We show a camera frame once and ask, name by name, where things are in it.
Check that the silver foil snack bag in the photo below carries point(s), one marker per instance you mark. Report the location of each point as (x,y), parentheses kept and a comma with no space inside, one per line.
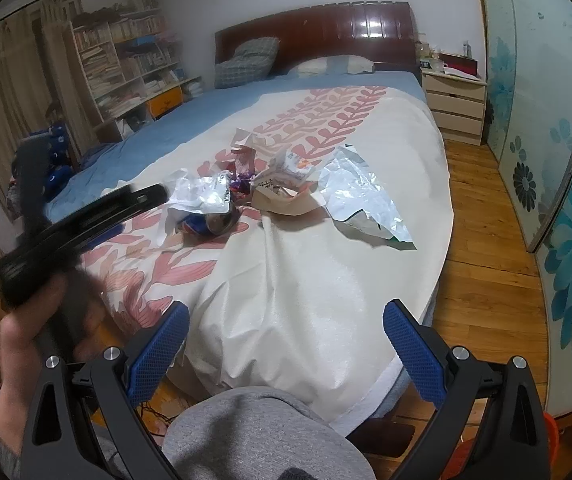
(358,204)

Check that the dark red wooden headboard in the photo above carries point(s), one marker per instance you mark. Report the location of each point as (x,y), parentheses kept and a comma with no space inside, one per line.
(382,31)

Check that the beige wooden nightstand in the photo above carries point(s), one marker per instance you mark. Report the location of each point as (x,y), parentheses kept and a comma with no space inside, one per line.
(458,105)

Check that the white pillow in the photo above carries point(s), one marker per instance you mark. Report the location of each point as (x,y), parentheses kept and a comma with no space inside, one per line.
(333,65)

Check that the red white torn wrapper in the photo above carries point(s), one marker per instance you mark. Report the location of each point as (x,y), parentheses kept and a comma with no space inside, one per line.
(243,155)

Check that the purple candy wrapper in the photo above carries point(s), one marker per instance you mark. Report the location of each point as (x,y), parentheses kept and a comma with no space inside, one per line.
(241,184)

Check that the white pink leaf blanket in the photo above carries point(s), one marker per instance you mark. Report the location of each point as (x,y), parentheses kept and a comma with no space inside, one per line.
(316,259)

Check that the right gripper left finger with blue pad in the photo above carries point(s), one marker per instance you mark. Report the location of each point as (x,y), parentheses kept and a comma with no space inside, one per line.
(152,351)

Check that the person's left hand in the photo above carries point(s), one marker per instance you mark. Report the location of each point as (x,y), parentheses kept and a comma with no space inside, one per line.
(20,361)

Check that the brown paper bag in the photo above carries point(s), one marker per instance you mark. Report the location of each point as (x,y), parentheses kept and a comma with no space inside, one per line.
(278,197)

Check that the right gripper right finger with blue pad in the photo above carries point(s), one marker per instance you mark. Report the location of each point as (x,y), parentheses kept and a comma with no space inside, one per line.
(419,349)

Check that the white bookshelf with books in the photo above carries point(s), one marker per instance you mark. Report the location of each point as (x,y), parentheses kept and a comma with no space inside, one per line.
(131,65)

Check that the plaid grey pillow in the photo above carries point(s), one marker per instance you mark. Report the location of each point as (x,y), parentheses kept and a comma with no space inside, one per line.
(252,61)

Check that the silver white wrapper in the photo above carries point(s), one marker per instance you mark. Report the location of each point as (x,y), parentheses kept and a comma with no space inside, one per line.
(199,195)

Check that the blue crushed can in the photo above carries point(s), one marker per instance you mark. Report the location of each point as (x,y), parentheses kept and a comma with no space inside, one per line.
(210,225)

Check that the beige curtain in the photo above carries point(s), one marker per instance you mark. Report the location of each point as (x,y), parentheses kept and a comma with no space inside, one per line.
(38,70)

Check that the floral sliding wardrobe door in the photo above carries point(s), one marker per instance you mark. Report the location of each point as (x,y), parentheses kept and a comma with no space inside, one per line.
(529,73)

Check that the white yogurt cup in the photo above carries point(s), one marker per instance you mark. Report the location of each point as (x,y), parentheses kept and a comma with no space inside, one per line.
(288,166)

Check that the bed with blue sheet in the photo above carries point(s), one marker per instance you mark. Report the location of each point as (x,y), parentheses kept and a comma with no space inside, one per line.
(246,110)

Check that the dark blue star-pattern cloth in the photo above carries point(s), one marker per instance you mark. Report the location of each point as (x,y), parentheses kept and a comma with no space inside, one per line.
(59,164)

